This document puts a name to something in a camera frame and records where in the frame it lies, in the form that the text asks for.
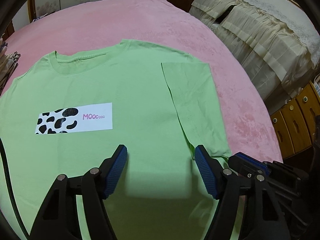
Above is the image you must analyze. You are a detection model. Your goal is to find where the light green t-shirt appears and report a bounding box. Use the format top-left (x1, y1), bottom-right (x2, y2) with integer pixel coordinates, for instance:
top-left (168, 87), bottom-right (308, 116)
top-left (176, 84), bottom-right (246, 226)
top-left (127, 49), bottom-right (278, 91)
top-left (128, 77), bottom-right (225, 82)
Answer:
top-left (1, 40), bottom-right (231, 239)

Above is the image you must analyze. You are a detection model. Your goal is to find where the stack of folded clothes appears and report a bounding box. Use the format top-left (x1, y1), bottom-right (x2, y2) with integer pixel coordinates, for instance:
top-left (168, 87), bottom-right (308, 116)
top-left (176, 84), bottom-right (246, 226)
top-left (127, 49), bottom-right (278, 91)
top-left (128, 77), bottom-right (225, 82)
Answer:
top-left (0, 37), bottom-right (21, 94)

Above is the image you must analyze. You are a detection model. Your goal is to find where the pink bed blanket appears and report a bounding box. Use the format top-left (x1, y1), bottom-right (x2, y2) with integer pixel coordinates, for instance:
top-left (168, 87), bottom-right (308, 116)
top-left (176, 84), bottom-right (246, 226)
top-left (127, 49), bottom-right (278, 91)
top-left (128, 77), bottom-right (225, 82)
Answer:
top-left (8, 0), bottom-right (282, 161)

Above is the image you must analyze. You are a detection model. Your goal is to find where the wooden drawer chest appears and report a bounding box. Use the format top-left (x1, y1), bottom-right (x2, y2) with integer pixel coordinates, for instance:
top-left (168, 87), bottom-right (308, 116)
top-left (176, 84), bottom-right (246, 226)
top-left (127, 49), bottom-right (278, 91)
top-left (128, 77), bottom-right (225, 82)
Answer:
top-left (270, 82), bottom-right (319, 159)

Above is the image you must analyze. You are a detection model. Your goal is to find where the cream lace covered furniture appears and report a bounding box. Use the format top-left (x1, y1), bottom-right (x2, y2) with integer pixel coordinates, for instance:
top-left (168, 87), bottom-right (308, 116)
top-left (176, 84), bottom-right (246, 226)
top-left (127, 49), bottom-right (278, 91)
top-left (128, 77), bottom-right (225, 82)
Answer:
top-left (190, 0), bottom-right (319, 99)

